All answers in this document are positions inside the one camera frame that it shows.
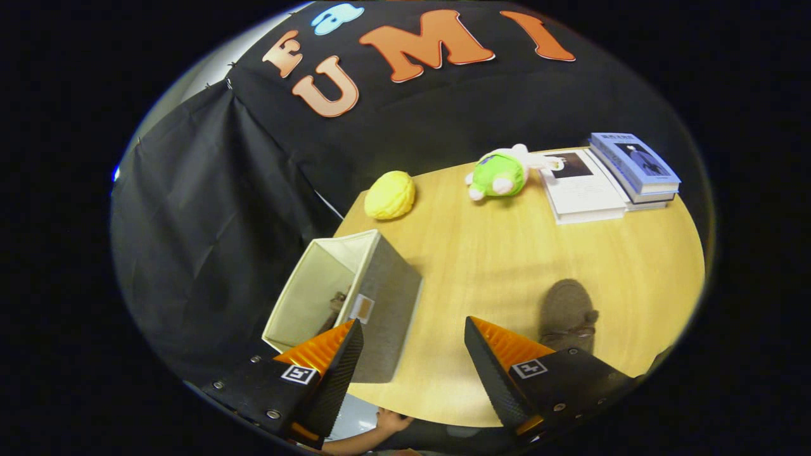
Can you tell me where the brown fuzzy shoe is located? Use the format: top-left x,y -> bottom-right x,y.
317,288 -> 352,336
539,279 -> 599,355

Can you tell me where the grey fabric storage box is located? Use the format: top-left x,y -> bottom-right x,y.
262,229 -> 423,384

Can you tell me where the green and pink plush toy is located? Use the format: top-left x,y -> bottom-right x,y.
464,144 -> 565,202

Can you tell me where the yellow plush bread toy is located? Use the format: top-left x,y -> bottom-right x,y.
364,170 -> 417,221

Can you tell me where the black backdrop cloth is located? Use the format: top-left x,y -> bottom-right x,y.
111,0 -> 713,387

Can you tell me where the blue book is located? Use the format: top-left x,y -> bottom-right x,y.
624,190 -> 677,211
589,132 -> 682,196

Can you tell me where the white book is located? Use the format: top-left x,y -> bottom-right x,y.
539,149 -> 629,225

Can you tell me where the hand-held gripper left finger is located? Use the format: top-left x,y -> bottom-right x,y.
200,319 -> 365,450

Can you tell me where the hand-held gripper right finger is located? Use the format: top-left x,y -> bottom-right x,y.
464,315 -> 637,438

